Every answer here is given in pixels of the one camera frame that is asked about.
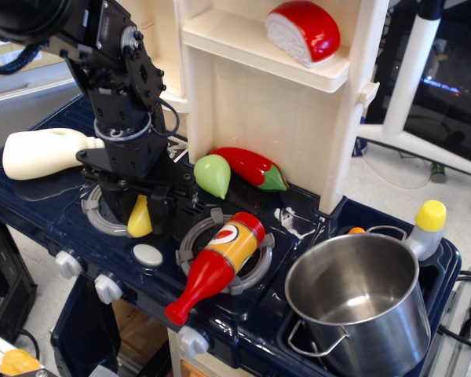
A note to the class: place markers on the black box on floor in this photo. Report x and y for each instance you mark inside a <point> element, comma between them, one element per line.
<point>17,289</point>

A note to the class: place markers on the white stove knob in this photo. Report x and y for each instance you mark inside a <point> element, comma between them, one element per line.
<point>191,342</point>
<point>68,265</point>
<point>107,289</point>

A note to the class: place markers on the white toy jug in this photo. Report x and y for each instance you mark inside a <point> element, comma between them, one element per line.
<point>39,153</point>

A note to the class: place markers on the grey oval stove button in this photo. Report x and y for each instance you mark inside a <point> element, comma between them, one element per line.
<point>147,255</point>

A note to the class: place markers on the white stove knob right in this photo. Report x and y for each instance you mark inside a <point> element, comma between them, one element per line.
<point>191,342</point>

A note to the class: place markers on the red white toy bread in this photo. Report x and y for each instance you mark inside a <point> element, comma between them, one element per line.
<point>305,31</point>

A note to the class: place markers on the grey toy dishwasher unit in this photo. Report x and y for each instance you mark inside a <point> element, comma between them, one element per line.
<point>31,94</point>

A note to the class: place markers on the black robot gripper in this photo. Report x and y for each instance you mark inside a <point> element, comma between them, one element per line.
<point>134,161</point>

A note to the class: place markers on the yellow toy banana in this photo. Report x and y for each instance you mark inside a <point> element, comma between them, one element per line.
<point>139,223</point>

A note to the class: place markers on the white stove knob middle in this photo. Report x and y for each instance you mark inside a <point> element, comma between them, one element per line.
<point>107,289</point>

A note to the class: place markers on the green toy pear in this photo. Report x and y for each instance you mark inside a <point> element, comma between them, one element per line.
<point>212,174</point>

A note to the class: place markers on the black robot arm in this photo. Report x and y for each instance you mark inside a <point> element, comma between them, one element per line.
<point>101,45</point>

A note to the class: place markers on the steel pot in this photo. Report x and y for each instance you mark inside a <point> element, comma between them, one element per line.
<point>359,299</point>

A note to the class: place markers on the red toy chili pepper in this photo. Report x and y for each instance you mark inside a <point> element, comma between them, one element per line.
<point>257,170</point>

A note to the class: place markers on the cream toy kitchen shelf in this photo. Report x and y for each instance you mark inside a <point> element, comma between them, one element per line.
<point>233,87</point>

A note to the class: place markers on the white stand frame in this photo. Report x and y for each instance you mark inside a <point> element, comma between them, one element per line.
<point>390,133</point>

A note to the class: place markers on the grey toy faucet yellow cap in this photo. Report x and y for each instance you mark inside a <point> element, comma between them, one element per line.
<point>428,230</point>

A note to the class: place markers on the red toy ketchup bottle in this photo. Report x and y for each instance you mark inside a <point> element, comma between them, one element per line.
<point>218,263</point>

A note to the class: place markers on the navy toy kitchen stove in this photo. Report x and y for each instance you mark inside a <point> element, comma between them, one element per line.
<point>247,328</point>

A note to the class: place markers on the white stove knob left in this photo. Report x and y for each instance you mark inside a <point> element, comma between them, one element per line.
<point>68,265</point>

